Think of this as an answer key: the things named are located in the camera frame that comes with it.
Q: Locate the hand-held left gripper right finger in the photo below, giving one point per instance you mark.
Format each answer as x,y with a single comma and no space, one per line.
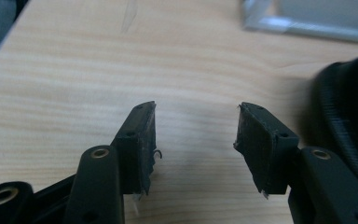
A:
267,149

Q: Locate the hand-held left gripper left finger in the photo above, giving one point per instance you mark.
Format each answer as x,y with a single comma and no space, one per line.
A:
136,146

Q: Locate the metal shelf rack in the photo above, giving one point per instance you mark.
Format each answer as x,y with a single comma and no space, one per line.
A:
270,23

